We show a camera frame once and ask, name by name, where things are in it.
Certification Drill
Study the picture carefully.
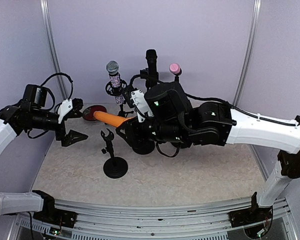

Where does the orange microphone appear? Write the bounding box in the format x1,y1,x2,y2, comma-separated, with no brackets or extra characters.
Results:
93,111,132,128

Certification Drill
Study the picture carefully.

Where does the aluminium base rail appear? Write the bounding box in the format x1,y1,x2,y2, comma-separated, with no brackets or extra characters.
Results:
7,197,300,240

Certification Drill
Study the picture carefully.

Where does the metal frame post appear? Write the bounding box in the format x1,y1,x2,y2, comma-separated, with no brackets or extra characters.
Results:
232,0,262,106
39,0,68,100

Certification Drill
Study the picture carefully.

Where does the pink microphone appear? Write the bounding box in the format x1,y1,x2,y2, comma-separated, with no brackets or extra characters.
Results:
169,63,182,76

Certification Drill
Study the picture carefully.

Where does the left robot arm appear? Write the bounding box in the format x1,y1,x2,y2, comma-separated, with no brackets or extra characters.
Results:
0,72,88,223

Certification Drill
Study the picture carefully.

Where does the dark red floral plate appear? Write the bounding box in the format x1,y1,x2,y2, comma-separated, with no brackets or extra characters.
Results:
82,105,107,122

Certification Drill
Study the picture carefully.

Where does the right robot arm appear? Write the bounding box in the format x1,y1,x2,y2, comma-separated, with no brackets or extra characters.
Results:
116,81,300,222

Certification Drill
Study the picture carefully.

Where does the silver rhinestone microphone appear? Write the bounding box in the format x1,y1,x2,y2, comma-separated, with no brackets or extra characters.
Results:
105,60,123,105

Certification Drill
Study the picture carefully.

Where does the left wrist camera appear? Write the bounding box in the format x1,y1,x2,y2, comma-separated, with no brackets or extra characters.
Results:
57,98,84,124

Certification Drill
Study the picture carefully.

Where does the left metal frame post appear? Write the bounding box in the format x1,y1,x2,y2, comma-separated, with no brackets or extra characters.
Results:
39,0,68,100

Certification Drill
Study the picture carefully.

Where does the black tall microphone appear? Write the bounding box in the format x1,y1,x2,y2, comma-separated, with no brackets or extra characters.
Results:
145,49,159,89

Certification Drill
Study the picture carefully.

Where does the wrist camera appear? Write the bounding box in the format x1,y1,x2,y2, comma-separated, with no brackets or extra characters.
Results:
122,85,154,123
57,98,84,124

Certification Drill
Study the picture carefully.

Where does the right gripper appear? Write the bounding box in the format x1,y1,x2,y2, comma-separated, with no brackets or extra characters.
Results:
115,115,191,149

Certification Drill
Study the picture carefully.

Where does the black stand under purple mic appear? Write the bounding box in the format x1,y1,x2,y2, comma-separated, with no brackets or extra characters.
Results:
132,141,155,155

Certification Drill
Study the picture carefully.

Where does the black round-base stand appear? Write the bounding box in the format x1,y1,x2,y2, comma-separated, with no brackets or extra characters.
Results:
100,128,128,179

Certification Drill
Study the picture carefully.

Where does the right metal frame post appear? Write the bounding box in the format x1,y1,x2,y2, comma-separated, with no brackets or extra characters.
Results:
232,0,262,106

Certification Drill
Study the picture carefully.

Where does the black tripod mic stand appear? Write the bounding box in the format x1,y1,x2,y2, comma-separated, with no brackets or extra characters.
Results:
105,78,130,117

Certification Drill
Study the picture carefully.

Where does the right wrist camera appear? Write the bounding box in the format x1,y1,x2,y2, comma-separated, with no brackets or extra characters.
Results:
122,85,154,123

